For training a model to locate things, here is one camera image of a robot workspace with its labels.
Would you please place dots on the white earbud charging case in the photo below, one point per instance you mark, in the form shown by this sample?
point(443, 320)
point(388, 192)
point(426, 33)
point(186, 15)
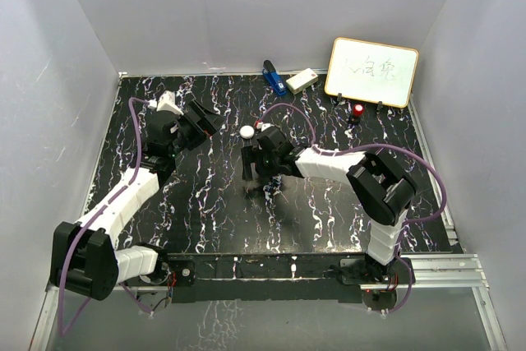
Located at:
point(247, 132)

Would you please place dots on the whiteboard with yellow frame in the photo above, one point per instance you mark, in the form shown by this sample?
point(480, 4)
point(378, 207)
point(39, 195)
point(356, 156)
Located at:
point(371, 72)

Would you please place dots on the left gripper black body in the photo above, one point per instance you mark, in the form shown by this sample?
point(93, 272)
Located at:
point(189, 134)

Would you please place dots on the aluminium rail frame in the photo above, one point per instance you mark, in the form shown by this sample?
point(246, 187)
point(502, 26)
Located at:
point(289, 302)

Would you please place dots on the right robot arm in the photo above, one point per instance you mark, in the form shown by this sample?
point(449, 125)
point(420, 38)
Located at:
point(382, 187)

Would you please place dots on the red emergency stop button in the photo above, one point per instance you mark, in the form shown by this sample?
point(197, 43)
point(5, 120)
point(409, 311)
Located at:
point(356, 114)

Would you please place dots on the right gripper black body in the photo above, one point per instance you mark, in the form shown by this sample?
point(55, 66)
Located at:
point(267, 164)

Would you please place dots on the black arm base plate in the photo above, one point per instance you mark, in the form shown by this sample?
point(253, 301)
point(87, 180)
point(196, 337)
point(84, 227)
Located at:
point(192, 278)

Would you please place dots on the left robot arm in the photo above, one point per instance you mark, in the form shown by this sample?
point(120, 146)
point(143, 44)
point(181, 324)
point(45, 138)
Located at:
point(86, 258)

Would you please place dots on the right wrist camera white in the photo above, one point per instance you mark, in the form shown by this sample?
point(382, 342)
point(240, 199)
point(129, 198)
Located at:
point(260, 126)

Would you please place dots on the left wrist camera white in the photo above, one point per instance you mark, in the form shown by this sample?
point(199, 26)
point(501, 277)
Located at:
point(166, 102)

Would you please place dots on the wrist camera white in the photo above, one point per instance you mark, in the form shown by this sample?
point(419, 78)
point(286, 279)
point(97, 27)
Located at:
point(166, 102)
point(260, 126)

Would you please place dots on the blue stapler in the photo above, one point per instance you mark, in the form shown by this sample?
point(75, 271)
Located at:
point(273, 78)

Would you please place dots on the small white box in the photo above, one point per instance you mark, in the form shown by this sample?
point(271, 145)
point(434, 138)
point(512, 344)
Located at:
point(301, 80)

